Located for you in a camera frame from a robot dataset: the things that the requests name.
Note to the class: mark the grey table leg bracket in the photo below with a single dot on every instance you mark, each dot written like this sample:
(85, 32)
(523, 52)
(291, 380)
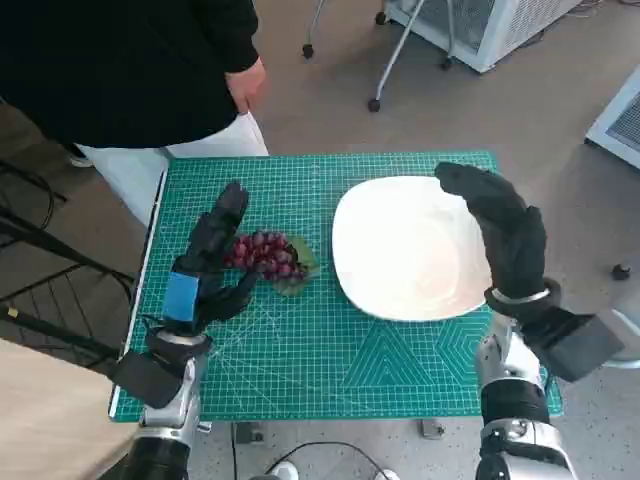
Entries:
(432, 429)
(250, 433)

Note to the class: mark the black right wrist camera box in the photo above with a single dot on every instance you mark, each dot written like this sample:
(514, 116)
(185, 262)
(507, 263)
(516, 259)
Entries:
(575, 345)

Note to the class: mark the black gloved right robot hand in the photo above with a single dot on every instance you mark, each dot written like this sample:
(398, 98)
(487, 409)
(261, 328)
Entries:
(510, 235)

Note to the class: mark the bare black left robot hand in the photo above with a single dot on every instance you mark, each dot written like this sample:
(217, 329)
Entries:
(182, 295)

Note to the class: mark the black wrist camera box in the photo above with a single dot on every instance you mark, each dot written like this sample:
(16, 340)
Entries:
(575, 345)
(145, 377)

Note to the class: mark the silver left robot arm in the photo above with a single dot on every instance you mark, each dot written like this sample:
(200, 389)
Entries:
(170, 430)

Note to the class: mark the white square plate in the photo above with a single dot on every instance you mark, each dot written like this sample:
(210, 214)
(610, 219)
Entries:
(400, 250)

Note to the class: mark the white mesh-fronted cabinet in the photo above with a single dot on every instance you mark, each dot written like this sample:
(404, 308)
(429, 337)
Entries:
(480, 25)
(620, 125)

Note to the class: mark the person's hand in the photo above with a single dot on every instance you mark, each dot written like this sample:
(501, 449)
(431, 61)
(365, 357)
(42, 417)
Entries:
(247, 82)

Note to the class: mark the red toy grape bunch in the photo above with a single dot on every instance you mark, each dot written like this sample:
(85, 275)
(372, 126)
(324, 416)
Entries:
(265, 255)

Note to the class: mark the light grey chair seat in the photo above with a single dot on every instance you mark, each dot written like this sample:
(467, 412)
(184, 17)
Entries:
(627, 350)

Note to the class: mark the black caster wheel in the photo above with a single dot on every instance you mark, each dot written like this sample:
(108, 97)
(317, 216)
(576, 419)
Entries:
(622, 271)

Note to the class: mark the light wooden table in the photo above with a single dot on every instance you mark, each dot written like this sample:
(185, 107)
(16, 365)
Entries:
(45, 415)

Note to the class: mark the person's white shoe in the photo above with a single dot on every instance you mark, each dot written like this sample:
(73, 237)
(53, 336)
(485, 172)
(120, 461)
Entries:
(80, 161)

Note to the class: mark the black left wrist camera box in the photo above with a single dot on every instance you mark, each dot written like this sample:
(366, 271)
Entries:
(145, 377)

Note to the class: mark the person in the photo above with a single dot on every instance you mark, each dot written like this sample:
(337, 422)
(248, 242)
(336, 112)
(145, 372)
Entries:
(110, 65)

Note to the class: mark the black metal rack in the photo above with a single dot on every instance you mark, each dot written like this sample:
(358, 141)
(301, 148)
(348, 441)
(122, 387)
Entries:
(55, 250)

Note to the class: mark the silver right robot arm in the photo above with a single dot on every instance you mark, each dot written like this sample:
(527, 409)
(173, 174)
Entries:
(515, 400)

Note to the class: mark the grey wheeled metal frame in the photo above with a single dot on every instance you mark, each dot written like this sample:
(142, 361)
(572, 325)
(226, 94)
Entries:
(392, 60)

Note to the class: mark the green cutting mat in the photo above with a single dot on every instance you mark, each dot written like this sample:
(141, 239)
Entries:
(310, 350)

